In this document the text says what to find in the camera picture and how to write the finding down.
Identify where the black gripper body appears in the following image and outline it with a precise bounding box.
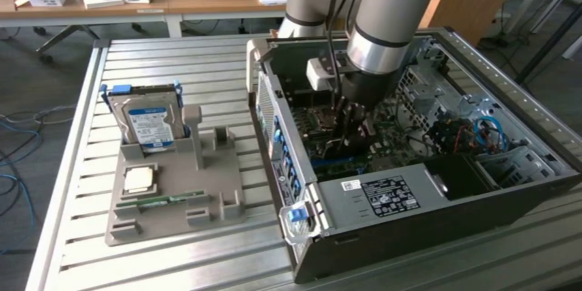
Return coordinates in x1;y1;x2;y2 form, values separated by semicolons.
338;67;397;112

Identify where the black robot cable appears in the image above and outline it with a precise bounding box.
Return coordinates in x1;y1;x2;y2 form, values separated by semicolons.
322;0;360;104

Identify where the black red power wire bundle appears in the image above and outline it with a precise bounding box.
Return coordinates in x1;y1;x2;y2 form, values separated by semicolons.
429;117;476;155

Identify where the wooden desk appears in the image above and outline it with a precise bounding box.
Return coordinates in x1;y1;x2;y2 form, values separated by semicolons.
166;0;354;38
0;0;169;63

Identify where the blue floor cable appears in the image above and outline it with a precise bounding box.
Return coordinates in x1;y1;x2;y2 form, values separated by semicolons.
0;113;43;256

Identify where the grey chipset heatsink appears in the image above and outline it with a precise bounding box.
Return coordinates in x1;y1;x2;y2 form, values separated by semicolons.
370;158;398;173

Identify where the grey parts rack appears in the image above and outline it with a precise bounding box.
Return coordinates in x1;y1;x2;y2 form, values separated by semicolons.
103;105;249;247

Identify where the grey floor cable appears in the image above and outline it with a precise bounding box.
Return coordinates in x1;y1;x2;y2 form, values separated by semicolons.
0;105;75;125

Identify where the blue expansion card retainer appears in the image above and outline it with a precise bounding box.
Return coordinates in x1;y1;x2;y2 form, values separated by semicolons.
270;117;301;203

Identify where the black expansion slot blue clip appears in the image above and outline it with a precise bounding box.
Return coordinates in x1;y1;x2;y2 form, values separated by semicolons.
314;164;369;175

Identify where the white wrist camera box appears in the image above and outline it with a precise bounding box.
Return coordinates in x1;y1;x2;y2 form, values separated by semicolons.
306;58;340;91

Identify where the silver CPU chip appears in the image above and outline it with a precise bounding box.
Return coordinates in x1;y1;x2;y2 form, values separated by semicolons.
122;167;154;194

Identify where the blue data wire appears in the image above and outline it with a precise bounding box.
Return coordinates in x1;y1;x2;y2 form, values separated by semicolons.
472;117;512;151

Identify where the green motherboard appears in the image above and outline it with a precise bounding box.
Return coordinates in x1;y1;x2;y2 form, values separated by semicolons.
288;89;437;183

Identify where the CPU socket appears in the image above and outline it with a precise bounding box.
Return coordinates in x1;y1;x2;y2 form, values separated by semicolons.
306;106;340;132

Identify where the grey power supply unit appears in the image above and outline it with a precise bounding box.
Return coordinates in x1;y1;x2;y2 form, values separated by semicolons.
316;163;449;230

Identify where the green RAM stick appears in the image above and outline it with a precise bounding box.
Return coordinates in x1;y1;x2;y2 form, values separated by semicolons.
115;191;205;209

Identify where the black open PC case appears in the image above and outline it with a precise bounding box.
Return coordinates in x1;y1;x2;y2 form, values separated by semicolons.
246;27;582;285

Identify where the black metal post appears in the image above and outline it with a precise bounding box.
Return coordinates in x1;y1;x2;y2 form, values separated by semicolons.
515;0;582;84

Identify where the hard disk with blue caddy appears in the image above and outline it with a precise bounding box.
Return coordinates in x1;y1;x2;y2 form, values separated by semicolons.
98;79;189;154

